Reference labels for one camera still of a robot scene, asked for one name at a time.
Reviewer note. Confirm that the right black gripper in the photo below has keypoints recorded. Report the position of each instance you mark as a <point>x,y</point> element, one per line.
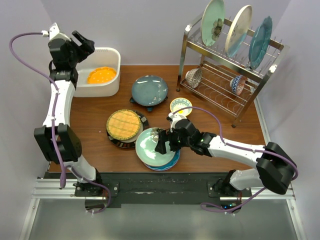
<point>163,136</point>

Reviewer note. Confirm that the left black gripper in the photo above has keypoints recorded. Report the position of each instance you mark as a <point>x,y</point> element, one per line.
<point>85,50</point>

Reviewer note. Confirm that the mint green flower plate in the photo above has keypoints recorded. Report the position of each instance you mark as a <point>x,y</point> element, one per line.
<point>145,148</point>

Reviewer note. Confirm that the orange dotted scalloped plate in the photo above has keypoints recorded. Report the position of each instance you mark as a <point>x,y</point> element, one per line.
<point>101,75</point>

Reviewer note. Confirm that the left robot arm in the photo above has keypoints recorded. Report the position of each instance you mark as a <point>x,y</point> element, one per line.
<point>57,141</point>

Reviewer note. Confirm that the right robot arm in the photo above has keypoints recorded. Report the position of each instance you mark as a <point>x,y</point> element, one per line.
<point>270,166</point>

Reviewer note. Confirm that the white plastic bin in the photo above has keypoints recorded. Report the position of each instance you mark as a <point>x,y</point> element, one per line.
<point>102,57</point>

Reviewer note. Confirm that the blue dotted scalloped plate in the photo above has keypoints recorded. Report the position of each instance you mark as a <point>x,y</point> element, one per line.
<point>167,166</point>

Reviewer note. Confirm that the black patterned rim plate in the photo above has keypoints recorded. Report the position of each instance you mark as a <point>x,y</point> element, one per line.
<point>130,143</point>

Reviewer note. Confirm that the yellow teal patterned bowl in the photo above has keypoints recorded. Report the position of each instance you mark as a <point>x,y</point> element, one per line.
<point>180,105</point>

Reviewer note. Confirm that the woven straw round mat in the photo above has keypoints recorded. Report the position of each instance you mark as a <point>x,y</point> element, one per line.
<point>123,124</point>

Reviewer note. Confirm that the blue-grey blossom plate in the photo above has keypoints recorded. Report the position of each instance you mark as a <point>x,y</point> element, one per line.
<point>149,90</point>

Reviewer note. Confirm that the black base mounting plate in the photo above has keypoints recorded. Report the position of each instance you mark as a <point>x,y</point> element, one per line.
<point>168,188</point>

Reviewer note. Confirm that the brown patterned bowl in rack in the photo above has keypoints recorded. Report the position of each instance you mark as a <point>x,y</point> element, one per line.
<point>194,77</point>

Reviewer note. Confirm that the blue red bowl in rack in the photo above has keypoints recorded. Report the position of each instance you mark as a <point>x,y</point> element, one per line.
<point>237,84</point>

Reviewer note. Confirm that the mint flower plate in rack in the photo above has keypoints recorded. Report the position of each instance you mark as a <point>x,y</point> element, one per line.
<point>212,22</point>

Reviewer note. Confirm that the beige blue plate in rack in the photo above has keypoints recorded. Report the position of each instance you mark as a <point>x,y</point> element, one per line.
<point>238,30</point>

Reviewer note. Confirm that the teal scalloped plate in rack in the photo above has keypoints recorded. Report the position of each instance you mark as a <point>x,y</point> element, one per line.
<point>260,42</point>

